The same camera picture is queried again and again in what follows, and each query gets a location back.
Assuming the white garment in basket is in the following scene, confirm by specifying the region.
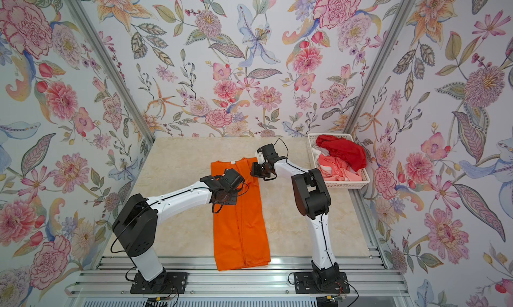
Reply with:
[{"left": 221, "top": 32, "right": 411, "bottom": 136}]
[{"left": 311, "top": 145, "right": 329, "bottom": 164}]

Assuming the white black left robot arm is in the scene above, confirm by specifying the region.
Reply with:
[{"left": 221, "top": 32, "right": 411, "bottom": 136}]
[{"left": 112, "top": 169, "right": 246, "bottom": 284}]

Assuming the orange t-shirt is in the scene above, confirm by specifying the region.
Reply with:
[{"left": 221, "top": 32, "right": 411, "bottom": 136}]
[{"left": 211, "top": 158, "right": 271, "bottom": 271}]

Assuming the right rear aluminium corner post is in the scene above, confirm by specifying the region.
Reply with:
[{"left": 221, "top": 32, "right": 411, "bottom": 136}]
[{"left": 344, "top": 0, "right": 416, "bottom": 133}]

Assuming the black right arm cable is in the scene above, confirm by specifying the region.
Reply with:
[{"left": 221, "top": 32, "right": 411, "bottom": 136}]
[{"left": 274, "top": 137, "right": 290, "bottom": 160}]

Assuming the red t-shirt in basket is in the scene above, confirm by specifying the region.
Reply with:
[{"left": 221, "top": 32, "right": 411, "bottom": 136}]
[{"left": 316, "top": 135, "right": 367, "bottom": 171}]

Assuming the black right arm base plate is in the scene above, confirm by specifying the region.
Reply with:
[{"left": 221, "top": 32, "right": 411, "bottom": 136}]
[{"left": 290, "top": 270, "right": 351, "bottom": 295}]

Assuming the white plastic laundry basket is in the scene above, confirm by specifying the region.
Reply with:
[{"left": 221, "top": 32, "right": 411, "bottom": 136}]
[{"left": 308, "top": 133, "right": 370, "bottom": 190}]

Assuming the pink t-shirt in basket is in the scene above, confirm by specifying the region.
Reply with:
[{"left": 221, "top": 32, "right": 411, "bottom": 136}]
[{"left": 317, "top": 156, "right": 362, "bottom": 182}]

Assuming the aluminium corner post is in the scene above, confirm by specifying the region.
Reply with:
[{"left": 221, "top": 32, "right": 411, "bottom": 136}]
[
  {"left": 344, "top": 0, "right": 416, "bottom": 133},
  {"left": 63, "top": 0, "right": 156, "bottom": 145}
]

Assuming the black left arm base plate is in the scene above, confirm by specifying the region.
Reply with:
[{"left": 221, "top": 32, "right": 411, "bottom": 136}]
[{"left": 130, "top": 270, "right": 189, "bottom": 295}]

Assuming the left rear aluminium corner post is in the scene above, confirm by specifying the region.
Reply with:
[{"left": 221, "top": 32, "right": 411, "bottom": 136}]
[{"left": 63, "top": 0, "right": 156, "bottom": 145}]

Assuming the front aluminium rail frame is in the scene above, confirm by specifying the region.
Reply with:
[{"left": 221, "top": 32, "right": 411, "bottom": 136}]
[{"left": 65, "top": 247, "right": 413, "bottom": 306}]

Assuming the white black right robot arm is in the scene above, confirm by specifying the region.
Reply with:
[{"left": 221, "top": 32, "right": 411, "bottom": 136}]
[{"left": 251, "top": 156, "right": 341, "bottom": 290}]

